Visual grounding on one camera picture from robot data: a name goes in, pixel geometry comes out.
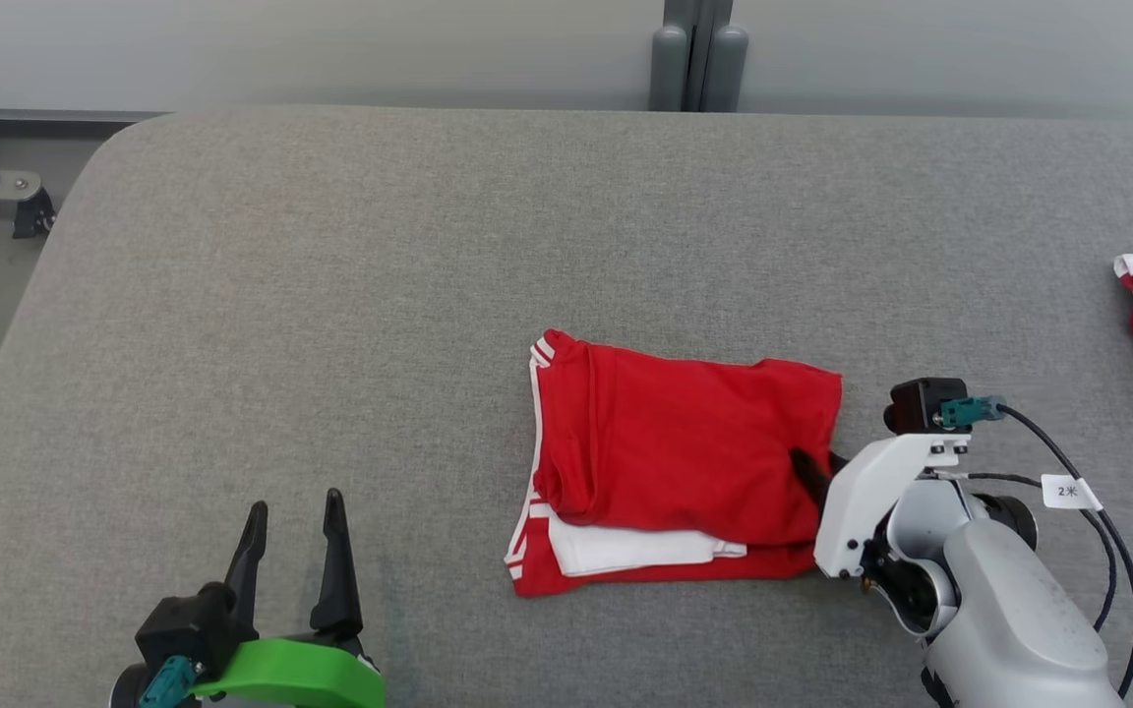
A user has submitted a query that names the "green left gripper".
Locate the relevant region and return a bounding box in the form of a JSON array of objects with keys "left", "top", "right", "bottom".
[{"left": 191, "top": 489, "right": 386, "bottom": 708}]

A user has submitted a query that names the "teal camera connector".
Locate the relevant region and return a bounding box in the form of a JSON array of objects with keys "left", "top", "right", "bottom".
[
  {"left": 139, "top": 657, "right": 199, "bottom": 708},
  {"left": 938, "top": 395, "right": 1008, "bottom": 430}
]

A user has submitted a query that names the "teal right camera connector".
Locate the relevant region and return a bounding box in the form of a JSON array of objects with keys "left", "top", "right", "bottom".
[{"left": 938, "top": 395, "right": 1008, "bottom": 430}]

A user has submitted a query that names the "teal left camera connector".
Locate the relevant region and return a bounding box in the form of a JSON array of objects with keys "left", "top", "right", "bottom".
[{"left": 139, "top": 657, "right": 199, "bottom": 708}]

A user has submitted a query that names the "white printed cable label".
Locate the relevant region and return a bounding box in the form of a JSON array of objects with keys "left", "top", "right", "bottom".
[{"left": 1042, "top": 475, "right": 1103, "bottom": 510}]

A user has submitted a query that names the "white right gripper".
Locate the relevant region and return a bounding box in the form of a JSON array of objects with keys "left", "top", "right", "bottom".
[{"left": 789, "top": 433, "right": 971, "bottom": 579}]

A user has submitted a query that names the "grey background post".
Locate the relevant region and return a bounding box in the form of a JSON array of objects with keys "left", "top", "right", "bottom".
[{"left": 649, "top": 0, "right": 750, "bottom": 112}]

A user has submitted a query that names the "red basketball jersey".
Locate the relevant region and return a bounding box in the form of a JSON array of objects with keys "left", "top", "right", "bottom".
[{"left": 504, "top": 329, "right": 843, "bottom": 598}]

